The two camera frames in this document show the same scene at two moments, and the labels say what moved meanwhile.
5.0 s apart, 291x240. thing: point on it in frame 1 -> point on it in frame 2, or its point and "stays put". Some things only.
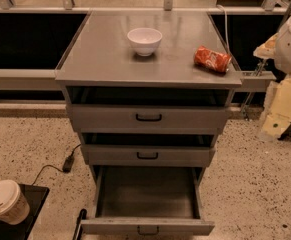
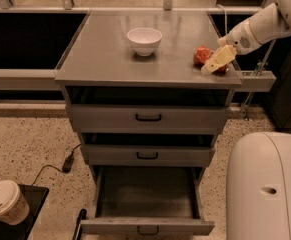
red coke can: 212,59 stays put
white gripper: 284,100 -> 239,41
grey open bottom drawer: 148,201 stays put
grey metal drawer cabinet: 149,92 stays put
